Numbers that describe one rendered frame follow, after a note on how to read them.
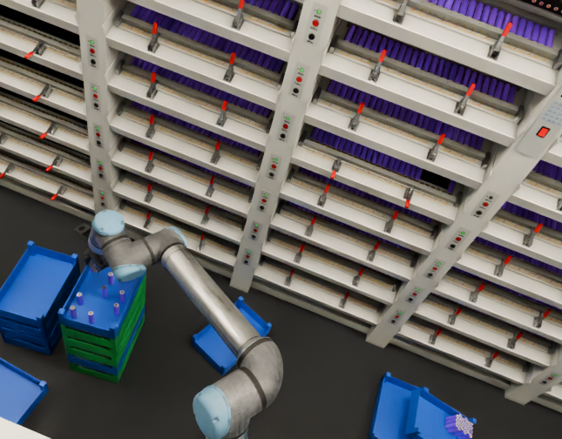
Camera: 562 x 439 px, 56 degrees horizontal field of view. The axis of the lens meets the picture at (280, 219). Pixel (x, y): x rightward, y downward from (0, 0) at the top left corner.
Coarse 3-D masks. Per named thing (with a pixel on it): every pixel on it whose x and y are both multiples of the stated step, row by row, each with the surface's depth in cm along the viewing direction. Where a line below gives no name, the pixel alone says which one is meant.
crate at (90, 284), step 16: (80, 288) 195; (96, 288) 196; (112, 288) 197; (128, 288) 199; (64, 304) 184; (96, 304) 192; (112, 304) 193; (128, 304) 190; (64, 320) 182; (80, 320) 187; (96, 320) 188; (112, 320) 190; (112, 336) 184
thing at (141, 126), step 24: (120, 96) 202; (120, 120) 203; (144, 120) 204; (168, 120) 204; (168, 144) 202; (192, 144) 202; (216, 144) 196; (240, 144) 203; (216, 168) 201; (240, 168) 201
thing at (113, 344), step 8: (144, 280) 206; (136, 296) 200; (128, 312) 196; (128, 320) 199; (64, 328) 187; (120, 328) 191; (72, 336) 191; (80, 336) 190; (88, 336) 188; (96, 336) 188; (120, 336) 193; (104, 344) 190; (112, 344) 189
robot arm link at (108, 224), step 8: (96, 216) 159; (104, 216) 160; (112, 216) 161; (120, 216) 161; (96, 224) 157; (104, 224) 158; (112, 224) 159; (120, 224) 160; (96, 232) 158; (104, 232) 157; (112, 232) 158; (120, 232) 160; (96, 240) 163; (104, 240) 159
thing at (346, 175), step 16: (304, 128) 190; (320, 144) 188; (304, 160) 185; (320, 160) 185; (336, 176) 185; (352, 176) 184; (368, 176) 185; (368, 192) 187; (384, 192) 183; (400, 192) 184; (416, 192) 185; (464, 192) 183; (416, 208) 184; (432, 208) 183; (448, 208) 184; (448, 224) 186
